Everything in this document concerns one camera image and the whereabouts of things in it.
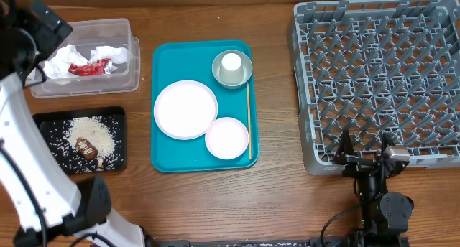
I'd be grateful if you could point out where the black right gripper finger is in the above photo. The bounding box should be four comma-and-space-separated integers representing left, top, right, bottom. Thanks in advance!
381, 133, 395, 157
333, 130, 355, 164

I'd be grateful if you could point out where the white napkin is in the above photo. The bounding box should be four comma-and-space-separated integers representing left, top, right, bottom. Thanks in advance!
89, 46, 128, 64
43, 44, 88, 79

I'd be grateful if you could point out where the red foil wrapper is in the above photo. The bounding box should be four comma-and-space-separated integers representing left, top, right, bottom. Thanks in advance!
68, 58, 116, 77

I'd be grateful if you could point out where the white rice pile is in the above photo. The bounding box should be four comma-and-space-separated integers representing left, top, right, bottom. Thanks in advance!
46, 116, 125, 174

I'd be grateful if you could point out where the large white plate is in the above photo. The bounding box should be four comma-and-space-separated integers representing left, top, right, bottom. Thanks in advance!
153, 80, 219, 140

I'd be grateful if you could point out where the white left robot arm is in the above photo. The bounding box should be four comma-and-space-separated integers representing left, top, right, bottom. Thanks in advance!
1, 0, 156, 246

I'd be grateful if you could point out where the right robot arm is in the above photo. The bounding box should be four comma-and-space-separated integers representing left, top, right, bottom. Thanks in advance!
332, 130, 414, 246

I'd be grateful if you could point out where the clear plastic waste bin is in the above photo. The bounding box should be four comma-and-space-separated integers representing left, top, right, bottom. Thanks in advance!
31, 19, 140, 98

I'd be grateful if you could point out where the grey dishwasher rack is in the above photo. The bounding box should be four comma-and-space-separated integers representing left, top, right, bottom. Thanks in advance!
287, 0, 459, 175

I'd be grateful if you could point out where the black food waste tray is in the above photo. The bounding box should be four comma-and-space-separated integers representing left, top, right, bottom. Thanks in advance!
32, 106, 127, 176

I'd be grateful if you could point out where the wooden chopstick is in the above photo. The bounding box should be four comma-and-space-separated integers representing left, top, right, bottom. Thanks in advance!
247, 82, 252, 161

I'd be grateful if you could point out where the grey bowl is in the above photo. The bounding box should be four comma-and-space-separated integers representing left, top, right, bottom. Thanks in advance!
212, 50, 253, 89

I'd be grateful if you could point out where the white paper cup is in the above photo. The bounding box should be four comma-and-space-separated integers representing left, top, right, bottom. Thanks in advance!
220, 52, 244, 85

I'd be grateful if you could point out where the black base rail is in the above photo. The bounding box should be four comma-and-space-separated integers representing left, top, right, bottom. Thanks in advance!
157, 236, 360, 247

